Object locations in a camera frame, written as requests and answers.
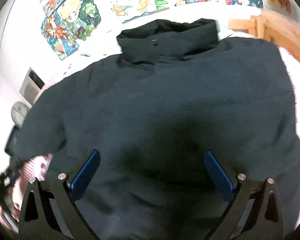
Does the black padded jacket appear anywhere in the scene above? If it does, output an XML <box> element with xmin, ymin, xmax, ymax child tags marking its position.
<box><xmin>16</xmin><ymin>19</ymin><xmax>300</xmax><ymax>239</ymax></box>

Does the black plastic crate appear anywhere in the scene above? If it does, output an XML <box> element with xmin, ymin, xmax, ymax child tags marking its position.
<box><xmin>4</xmin><ymin>126</ymin><xmax>20</xmax><ymax>157</ymax></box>

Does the red white checkered quilt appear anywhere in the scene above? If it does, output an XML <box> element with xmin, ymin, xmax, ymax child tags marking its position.
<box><xmin>11</xmin><ymin>154</ymin><xmax>53</xmax><ymax>221</ymax></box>

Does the standing electric fan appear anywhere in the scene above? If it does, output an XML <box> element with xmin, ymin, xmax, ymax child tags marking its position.
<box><xmin>11</xmin><ymin>101</ymin><xmax>31</xmax><ymax>128</ymax></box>

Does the grey door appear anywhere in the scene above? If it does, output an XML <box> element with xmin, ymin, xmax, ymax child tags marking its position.
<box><xmin>19</xmin><ymin>68</ymin><xmax>45</xmax><ymax>106</ymax></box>

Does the mermaid girl drawing lower left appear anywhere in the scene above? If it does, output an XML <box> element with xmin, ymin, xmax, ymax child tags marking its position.
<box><xmin>40</xmin><ymin>11</ymin><xmax>78</xmax><ymax>60</ymax></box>

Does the blond boy drawing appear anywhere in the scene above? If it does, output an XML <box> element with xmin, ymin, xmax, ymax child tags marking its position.
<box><xmin>57</xmin><ymin>0</ymin><xmax>101</xmax><ymax>41</ymax></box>

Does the wooden bed frame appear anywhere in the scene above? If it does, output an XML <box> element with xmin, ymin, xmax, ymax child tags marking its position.
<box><xmin>228</xmin><ymin>10</ymin><xmax>300</xmax><ymax>62</ymax></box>

